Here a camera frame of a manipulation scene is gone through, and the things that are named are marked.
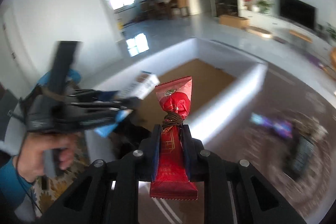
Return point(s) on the person's left forearm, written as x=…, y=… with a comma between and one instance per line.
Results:
x=10, y=183

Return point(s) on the person's left hand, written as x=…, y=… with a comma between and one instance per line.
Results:
x=36, y=155

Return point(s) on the wooden sideboard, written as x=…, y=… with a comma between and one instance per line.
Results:
x=183, y=3

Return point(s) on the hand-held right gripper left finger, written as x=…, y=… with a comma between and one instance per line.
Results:
x=156, y=151

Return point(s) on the red candy packet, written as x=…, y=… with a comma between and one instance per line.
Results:
x=173, y=98

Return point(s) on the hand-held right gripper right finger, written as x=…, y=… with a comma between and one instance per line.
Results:
x=187, y=149

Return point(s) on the yellow patterned cloth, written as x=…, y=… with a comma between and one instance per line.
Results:
x=55, y=188

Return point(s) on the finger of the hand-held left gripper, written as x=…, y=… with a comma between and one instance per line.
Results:
x=105, y=99
x=110, y=123

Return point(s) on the purple packet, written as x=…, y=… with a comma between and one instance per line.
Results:
x=273, y=124

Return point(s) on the white snack packet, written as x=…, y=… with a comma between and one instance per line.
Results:
x=147, y=82

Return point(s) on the wooden side table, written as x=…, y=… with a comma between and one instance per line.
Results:
x=300, y=35

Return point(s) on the yellow floor sign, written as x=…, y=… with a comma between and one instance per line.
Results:
x=120, y=23

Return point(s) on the purple mat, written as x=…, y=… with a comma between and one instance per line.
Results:
x=315, y=60

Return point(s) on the white television cabinet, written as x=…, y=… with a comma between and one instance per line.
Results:
x=278, y=26

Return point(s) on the green potted plant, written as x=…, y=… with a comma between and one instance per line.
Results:
x=264, y=5
x=331, y=31

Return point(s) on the dining table with chairs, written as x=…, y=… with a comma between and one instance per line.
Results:
x=157, y=8

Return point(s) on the red flowering plant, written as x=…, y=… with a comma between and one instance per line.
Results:
x=248, y=2

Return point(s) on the large white box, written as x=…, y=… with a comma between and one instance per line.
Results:
x=223, y=108

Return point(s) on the round white lace doily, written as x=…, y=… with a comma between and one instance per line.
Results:
x=325, y=119

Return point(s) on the black flat television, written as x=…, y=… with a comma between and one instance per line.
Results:
x=296, y=12

